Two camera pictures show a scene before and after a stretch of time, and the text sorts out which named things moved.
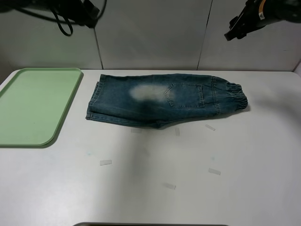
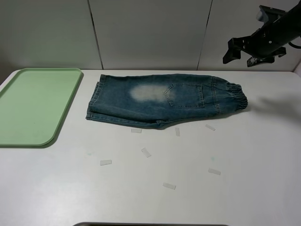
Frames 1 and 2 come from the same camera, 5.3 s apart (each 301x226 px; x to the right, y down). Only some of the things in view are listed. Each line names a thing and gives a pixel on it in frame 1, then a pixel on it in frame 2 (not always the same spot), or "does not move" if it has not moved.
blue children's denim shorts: x=155 y=100 does not move
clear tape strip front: x=169 y=185 does not move
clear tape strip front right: x=214 y=171 does not move
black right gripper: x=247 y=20 → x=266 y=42
